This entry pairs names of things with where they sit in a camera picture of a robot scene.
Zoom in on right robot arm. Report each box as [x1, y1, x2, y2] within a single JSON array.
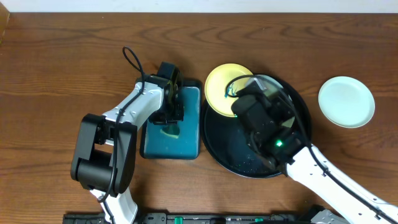
[[232, 90, 397, 223]]

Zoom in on teal rectangular tray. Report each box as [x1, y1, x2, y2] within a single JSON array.
[[140, 79, 202, 160]]

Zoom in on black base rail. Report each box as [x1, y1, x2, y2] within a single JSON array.
[[62, 213, 314, 224]]

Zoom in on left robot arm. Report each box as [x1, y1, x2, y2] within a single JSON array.
[[70, 75, 183, 223]]

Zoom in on round black serving tray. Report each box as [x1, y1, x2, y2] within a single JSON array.
[[201, 75, 312, 179]]

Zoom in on yellow plate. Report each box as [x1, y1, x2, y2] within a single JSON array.
[[205, 63, 253, 118]]

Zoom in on light blue plate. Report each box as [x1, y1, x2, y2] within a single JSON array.
[[318, 76, 376, 128]]

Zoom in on brown cardboard box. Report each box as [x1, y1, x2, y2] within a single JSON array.
[[0, 3, 10, 44]]

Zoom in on green yellow sponge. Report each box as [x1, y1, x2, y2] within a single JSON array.
[[160, 124, 180, 139]]

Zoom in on white plate with scribble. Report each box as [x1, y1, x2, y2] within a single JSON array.
[[245, 74, 296, 128]]

